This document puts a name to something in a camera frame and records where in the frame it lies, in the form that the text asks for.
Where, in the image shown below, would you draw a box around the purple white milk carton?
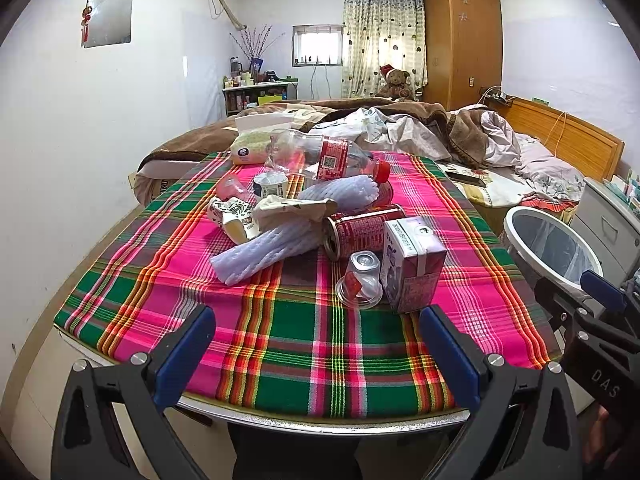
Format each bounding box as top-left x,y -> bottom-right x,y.
380,217 -> 447,313

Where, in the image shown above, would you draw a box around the clear plastic cup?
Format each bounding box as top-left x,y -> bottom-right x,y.
335,250 -> 383,310

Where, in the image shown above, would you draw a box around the crushed patterned paper cup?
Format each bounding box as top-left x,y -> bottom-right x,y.
207,197 -> 260,245

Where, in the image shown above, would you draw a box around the white foam net sleeve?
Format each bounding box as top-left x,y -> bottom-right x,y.
210,219 -> 322,286

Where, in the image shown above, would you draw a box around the brown paper bag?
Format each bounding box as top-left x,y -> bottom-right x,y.
253,195 -> 337,232

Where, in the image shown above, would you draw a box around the clear bottle red cap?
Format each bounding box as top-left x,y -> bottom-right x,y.
265,130 -> 390,184

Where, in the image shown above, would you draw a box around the red milk drink can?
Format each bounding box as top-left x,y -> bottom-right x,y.
371,181 -> 394,208

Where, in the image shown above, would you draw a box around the white round trash bin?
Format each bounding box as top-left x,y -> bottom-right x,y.
502,206 -> 602,302

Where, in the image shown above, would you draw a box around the person right hand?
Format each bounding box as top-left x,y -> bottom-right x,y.
582,406 -> 623,472

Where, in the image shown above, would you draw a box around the grey drawer cabinet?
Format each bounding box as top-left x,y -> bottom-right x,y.
570,178 -> 640,285

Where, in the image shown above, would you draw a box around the light pink duvet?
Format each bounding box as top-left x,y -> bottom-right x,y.
311,107 -> 578,174

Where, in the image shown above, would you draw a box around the floral bed sheet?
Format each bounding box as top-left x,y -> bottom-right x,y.
437,162 -> 585,212

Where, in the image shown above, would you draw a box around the wooden bed headboard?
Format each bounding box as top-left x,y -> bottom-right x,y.
485,98 -> 625,181

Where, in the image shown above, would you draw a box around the plaid pink green tablecloth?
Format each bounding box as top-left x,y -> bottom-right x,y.
54,153 -> 560,419

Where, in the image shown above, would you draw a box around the black smartphone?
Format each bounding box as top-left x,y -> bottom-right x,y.
445,170 -> 486,188

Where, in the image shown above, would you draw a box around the wooden wardrobe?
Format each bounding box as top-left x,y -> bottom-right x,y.
423,0 -> 503,110

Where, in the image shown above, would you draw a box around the brown teddy bear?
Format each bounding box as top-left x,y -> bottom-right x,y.
376,64 -> 414,101

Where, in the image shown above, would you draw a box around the brown blanket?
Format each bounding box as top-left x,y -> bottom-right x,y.
140,98 -> 488,167

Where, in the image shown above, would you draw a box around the floral curtain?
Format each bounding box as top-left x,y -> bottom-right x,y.
341,0 -> 427,98

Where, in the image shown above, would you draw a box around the small window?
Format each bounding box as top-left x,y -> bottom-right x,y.
292,24 -> 344,67

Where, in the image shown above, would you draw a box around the branches in blue vase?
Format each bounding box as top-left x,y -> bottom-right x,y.
231,25 -> 283,79

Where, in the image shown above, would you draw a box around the wall shelf with items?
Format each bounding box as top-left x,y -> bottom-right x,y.
222,56 -> 298,116

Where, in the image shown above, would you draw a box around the silver wall panel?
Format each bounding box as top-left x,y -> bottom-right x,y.
81,0 -> 132,49

